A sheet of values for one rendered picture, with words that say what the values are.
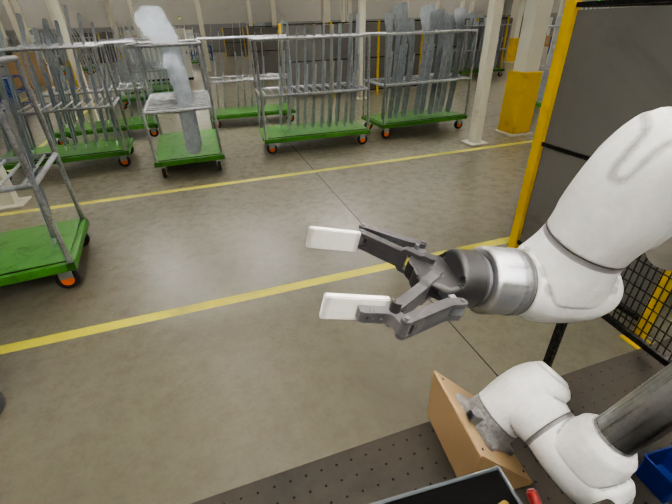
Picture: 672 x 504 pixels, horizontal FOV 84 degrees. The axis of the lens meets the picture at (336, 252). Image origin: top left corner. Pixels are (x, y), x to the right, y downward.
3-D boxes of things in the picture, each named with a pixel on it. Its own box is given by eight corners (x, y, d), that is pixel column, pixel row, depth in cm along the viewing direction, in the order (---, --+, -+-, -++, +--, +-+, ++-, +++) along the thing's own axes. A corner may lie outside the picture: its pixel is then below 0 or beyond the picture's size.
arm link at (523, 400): (487, 393, 127) (540, 352, 122) (527, 445, 115) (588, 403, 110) (471, 389, 115) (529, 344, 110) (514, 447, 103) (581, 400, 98)
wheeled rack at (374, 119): (382, 140, 719) (385, 32, 628) (361, 129, 800) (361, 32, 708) (465, 129, 773) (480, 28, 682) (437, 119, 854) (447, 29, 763)
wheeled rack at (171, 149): (227, 172, 585) (203, 41, 494) (158, 181, 557) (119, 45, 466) (217, 142, 739) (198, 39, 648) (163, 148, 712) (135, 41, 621)
